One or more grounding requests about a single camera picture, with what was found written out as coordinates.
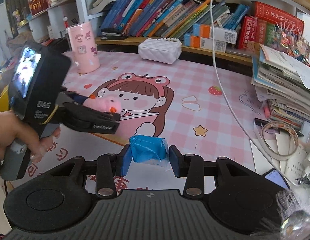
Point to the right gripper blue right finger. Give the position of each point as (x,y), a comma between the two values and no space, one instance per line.
(174,158)

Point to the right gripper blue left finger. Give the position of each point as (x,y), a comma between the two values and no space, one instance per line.
(124,160)

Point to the blue cube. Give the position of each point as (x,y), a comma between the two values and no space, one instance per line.
(150,150)

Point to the small pink plush chick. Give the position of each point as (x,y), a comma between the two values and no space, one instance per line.
(107,104)

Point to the person left hand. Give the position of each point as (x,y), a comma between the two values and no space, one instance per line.
(11,128)

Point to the yellow cardboard box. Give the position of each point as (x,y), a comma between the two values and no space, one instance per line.
(5,79)

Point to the brown crumpled cloth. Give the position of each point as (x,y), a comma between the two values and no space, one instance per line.
(16,44)

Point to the pink cartoon desk mat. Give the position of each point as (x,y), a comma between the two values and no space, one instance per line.
(201,110)

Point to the pink cylindrical container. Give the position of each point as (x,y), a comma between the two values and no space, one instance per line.
(83,47)

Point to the black smartphone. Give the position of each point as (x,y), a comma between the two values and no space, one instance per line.
(274,176)

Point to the clear tape roll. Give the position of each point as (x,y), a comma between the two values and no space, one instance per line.
(287,141)

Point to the white quilted purse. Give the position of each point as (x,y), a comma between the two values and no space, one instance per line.
(164,50)

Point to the orange white box lower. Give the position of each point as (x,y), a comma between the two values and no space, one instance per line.
(203,43)

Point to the orange white box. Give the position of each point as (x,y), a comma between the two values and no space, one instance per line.
(203,43)
(221,34)

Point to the orange white box upper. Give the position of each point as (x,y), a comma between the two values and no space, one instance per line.
(221,34)

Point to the white charger adapter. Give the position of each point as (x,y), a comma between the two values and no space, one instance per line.
(306,162)

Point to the stack of papers and notebooks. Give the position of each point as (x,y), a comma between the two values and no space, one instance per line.
(282,83)

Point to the row of leaning books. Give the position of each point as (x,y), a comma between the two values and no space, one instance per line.
(167,18)

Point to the red dictionary books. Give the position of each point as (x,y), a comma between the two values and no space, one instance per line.
(260,25)

